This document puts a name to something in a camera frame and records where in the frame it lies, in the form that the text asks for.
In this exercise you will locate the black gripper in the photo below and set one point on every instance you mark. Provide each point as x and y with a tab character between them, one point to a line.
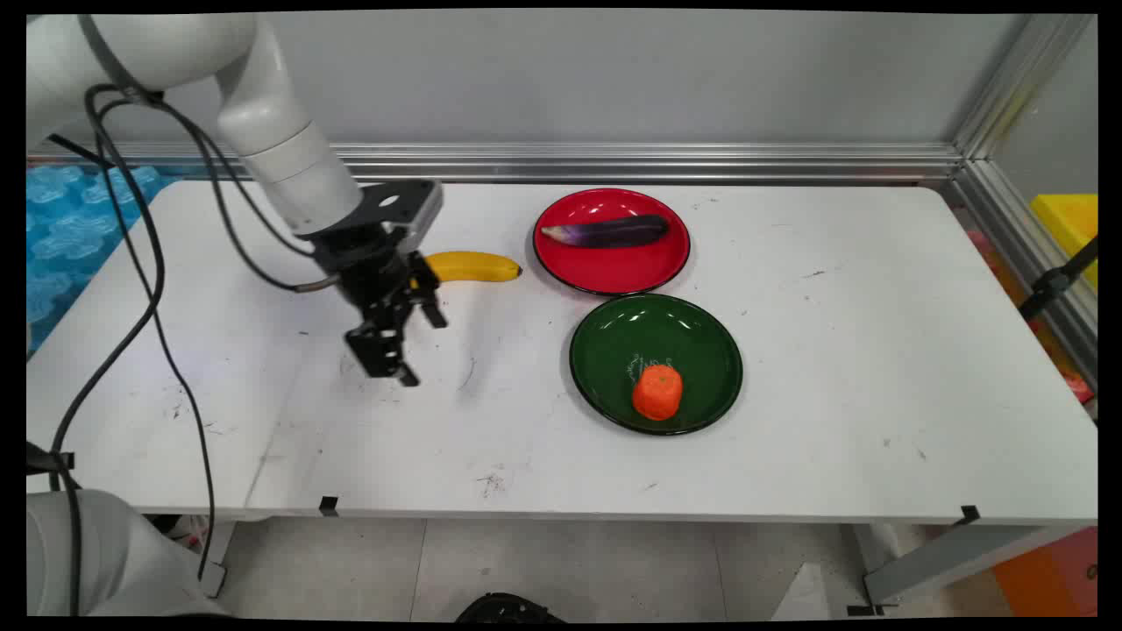
368	258

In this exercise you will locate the orange toy carrot piece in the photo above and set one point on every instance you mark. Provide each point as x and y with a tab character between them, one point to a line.
657	393

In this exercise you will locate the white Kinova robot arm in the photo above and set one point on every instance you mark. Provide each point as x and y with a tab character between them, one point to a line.
263	123

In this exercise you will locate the yellow banana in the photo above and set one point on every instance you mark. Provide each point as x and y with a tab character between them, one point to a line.
478	265

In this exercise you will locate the red plate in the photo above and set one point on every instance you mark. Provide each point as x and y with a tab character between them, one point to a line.
614	263

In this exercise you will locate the purple eggplant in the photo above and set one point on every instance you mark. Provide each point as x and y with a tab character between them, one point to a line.
614	231

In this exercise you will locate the green plate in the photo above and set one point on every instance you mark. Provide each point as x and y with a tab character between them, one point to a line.
657	333

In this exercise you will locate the white table leg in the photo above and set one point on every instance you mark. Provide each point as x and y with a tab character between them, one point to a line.
217	556

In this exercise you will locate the black round object on floor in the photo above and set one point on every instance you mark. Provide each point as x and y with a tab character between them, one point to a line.
508	609

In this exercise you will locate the blue patterned mat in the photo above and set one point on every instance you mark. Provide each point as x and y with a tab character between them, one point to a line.
70	228

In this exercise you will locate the grey table leg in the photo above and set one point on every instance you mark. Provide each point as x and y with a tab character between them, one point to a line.
947	561

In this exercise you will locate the yellow box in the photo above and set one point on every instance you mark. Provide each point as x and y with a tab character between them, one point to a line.
1069	223

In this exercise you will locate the orange box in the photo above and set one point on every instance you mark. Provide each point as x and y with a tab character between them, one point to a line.
1052	574

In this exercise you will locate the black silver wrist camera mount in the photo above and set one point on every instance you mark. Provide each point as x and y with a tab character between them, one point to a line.
408	206

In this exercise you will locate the horizontal aluminium frame rail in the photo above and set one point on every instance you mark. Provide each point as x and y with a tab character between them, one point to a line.
614	162

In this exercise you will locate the side aluminium frame rail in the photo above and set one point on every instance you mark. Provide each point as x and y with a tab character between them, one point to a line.
1026	254

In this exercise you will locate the upright aluminium frame post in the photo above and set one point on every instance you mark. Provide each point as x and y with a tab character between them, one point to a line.
1021	83

